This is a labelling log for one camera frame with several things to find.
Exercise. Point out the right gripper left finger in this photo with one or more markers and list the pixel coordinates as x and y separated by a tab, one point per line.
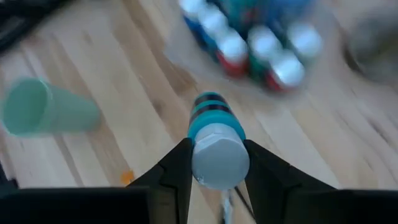
140	205

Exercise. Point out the light green cup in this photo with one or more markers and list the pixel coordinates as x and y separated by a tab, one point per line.
46	109

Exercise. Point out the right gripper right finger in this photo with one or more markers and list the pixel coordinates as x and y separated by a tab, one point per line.
311	208

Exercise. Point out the clear plastic container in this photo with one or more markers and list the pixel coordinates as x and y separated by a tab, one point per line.
323	62

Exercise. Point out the small light blue paint bottle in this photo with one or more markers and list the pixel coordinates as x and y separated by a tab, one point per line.
213	20

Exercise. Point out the white mushroom lamp brass base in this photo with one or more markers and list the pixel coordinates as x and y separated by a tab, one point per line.
373	46

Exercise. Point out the small teal paint bottle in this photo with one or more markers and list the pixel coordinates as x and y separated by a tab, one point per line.
264	42
217	155

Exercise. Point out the orange bristle black paintbrush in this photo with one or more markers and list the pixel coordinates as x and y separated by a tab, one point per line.
127	177

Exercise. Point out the large teal paint bottle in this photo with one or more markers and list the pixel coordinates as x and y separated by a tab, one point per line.
239	11

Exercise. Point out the small green paint bottle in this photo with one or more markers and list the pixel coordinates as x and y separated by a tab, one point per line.
306	40

